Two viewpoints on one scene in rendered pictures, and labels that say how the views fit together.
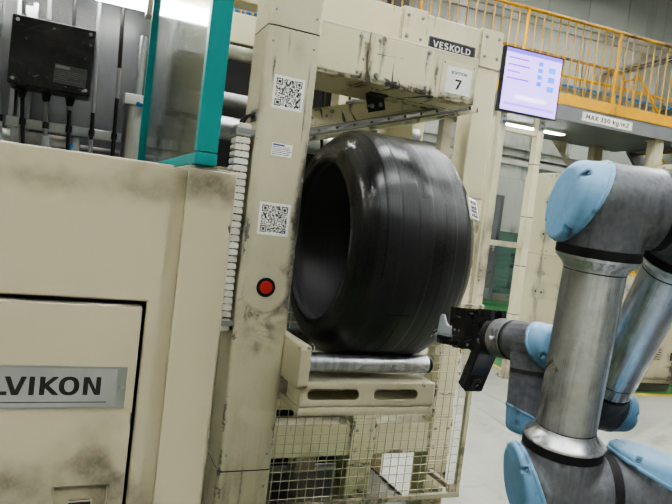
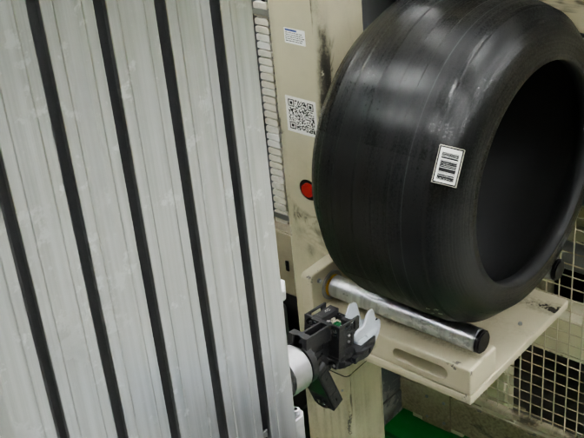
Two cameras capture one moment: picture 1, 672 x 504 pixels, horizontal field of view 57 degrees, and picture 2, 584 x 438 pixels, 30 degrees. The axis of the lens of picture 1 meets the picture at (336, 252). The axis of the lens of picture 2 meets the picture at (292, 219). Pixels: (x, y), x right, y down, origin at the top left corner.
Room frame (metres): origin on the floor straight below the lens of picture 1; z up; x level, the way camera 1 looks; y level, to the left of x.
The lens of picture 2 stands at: (0.64, -1.57, 2.08)
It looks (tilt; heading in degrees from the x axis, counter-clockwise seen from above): 30 degrees down; 66
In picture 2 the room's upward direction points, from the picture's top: 5 degrees counter-clockwise
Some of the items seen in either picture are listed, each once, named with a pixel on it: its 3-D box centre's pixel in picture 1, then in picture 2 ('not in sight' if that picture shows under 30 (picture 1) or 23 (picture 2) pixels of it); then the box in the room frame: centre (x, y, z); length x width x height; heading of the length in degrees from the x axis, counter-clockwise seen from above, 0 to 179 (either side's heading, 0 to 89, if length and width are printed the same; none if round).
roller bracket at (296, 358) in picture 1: (278, 347); (368, 250); (1.55, 0.11, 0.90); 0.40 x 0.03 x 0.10; 23
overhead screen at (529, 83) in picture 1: (529, 84); not in sight; (5.47, -1.49, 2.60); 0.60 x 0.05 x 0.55; 109
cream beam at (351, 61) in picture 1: (373, 69); not in sight; (1.94, -0.05, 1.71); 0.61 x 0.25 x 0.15; 113
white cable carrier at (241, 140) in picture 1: (232, 227); (281, 114); (1.44, 0.24, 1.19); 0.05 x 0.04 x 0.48; 23
